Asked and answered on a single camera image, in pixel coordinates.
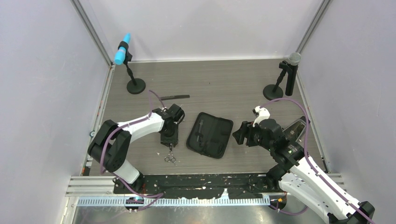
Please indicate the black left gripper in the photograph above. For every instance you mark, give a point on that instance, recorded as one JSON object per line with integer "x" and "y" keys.
{"x": 165, "y": 141}

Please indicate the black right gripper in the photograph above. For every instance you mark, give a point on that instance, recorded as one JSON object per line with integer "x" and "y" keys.
{"x": 245, "y": 131}

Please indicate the black zip tool case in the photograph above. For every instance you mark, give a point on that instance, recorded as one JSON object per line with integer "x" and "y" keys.
{"x": 216, "y": 132}

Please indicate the silver hair scissors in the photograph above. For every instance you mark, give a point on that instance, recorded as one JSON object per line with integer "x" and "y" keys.
{"x": 170, "y": 157}

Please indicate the black hair clip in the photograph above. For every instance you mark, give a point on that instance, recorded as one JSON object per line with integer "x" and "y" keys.
{"x": 199, "y": 134}

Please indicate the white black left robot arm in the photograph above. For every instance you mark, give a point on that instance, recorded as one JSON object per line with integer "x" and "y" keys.
{"x": 111, "y": 143}

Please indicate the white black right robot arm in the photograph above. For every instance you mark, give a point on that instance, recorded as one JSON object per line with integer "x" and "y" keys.
{"x": 298, "y": 174}

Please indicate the black hair comb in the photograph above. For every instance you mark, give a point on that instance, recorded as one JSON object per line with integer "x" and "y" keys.
{"x": 174, "y": 97}

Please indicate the clear black box device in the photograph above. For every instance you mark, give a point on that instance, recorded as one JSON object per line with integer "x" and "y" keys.
{"x": 295, "y": 131}

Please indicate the black right microphone stand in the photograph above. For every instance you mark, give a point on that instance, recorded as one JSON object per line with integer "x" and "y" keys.
{"x": 273, "y": 91}

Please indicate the black microphone stand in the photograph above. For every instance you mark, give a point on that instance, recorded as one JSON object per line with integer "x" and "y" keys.
{"x": 273, "y": 91}
{"x": 135, "y": 85}

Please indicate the black left microphone stand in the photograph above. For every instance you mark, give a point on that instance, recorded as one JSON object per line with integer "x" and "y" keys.
{"x": 135, "y": 85}

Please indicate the blue microphone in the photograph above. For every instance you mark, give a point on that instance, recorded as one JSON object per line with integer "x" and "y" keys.
{"x": 122, "y": 50}

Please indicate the black silver microphone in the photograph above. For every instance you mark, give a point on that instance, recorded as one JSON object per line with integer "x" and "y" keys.
{"x": 293, "y": 62}

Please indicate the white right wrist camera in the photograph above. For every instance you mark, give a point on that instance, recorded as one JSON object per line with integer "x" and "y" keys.
{"x": 261, "y": 114}

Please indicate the black mounting base plate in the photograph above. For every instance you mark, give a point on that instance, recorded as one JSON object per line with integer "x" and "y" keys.
{"x": 200, "y": 186}

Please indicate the aluminium frame rail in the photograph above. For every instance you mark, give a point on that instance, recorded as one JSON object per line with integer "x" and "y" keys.
{"x": 98, "y": 190}

